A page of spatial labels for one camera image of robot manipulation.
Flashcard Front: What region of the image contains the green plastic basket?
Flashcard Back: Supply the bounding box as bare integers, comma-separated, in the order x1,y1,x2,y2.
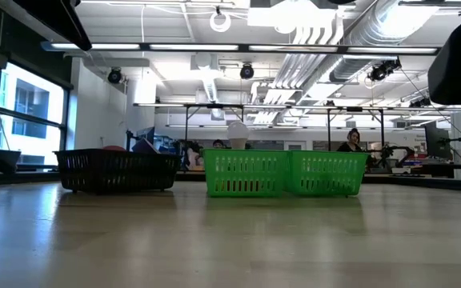
201,148,291,198
286,150,371,198

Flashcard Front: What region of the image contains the black plastic basket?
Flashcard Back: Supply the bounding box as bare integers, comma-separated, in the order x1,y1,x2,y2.
53,147,182,196

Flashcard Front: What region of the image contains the white light bulb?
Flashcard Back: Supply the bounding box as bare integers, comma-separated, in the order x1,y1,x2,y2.
225,120,251,151

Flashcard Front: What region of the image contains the black computer monitor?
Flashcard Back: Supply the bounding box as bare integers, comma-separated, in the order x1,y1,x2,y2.
134,126,156,141
424,120,452,160

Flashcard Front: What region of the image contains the ceiling light strip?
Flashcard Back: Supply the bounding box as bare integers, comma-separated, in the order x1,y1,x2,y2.
50,42,439,55

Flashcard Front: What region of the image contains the black tub-shaped object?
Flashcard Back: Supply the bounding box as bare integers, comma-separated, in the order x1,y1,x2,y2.
0,148,22,172

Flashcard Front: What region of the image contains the black workbench frame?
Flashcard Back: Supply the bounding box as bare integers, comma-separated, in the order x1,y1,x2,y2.
182,102,386,154

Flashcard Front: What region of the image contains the white hanging ring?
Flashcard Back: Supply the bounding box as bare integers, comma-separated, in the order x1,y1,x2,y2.
209,10,232,34

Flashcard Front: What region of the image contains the silver ventilation duct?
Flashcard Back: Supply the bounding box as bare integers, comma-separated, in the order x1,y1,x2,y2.
328,0,442,83

